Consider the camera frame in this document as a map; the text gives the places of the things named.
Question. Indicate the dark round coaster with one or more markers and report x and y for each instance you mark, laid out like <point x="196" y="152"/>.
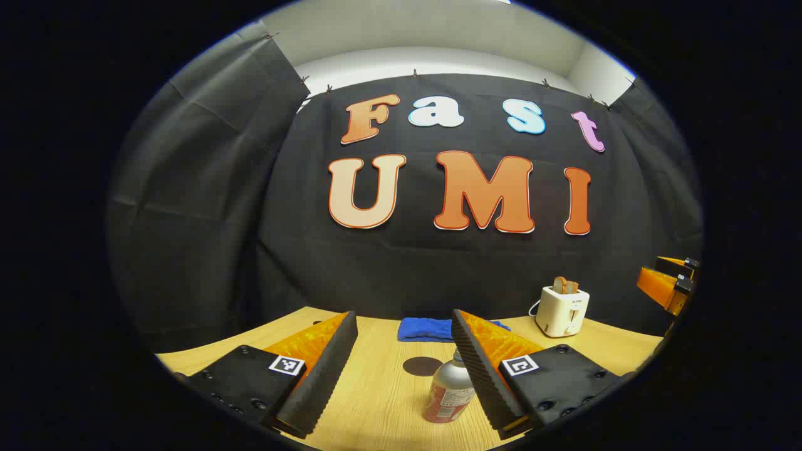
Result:
<point x="421" y="366"/>

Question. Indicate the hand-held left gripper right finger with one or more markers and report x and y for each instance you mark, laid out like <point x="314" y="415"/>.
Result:
<point x="485" y="382"/>

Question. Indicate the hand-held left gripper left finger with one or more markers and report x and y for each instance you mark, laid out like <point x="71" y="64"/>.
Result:
<point x="326" y="369"/>

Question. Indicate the blue towel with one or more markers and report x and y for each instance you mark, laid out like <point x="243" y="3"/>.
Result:
<point x="426" y="329"/>

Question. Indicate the cream toaster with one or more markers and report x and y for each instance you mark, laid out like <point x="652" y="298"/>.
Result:
<point x="562" y="311"/>

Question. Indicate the silver water bottle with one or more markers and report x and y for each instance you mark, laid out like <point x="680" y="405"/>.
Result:
<point x="448" y="391"/>

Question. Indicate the brown toast slice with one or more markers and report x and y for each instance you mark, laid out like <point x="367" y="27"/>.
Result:
<point x="559" y="285"/>
<point x="572" y="287"/>

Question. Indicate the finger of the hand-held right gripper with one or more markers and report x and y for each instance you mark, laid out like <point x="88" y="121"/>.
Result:
<point x="673" y="264"/>
<point x="658" y="285"/>

